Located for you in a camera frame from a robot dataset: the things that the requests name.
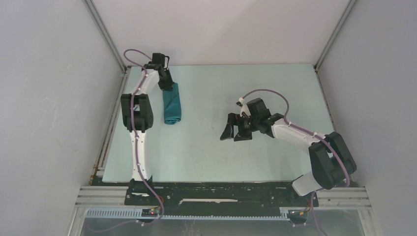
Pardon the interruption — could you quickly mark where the aluminium left corner post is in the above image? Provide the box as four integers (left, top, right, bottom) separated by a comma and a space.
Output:
82, 0, 127, 73

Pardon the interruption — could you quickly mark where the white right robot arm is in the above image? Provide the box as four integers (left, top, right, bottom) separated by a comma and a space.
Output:
220, 98, 357, 206

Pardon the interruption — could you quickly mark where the aluminium left side rail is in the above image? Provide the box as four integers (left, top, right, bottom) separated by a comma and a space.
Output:
88, 66, 131, 185

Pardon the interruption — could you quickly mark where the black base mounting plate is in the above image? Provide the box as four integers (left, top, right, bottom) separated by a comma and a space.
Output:
124, 180, 319, 216

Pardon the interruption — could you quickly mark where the aluminium corner post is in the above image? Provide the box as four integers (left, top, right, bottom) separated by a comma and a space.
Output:
82, 0, 127, 73
314, 0, 358, 72

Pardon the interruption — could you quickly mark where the aluminium front frame rail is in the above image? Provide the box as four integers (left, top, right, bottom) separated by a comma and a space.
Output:
75, 186, 372, 210

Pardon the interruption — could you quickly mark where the teal cloth napkin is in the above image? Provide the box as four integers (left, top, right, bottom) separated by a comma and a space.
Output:
163, 83, 182, 125

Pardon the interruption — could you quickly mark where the white slotted cable duct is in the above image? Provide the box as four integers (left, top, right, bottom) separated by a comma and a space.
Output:
85, 207, 289, 221

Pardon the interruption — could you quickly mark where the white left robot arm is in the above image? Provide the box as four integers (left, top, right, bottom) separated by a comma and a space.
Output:
120, 53, 178, 182

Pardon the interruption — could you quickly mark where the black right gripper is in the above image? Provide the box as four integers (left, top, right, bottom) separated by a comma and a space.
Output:
220, 113, 259, 142

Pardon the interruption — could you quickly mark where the aluminium right corner post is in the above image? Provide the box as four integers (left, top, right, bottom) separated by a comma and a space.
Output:
314, 0, 358, 72

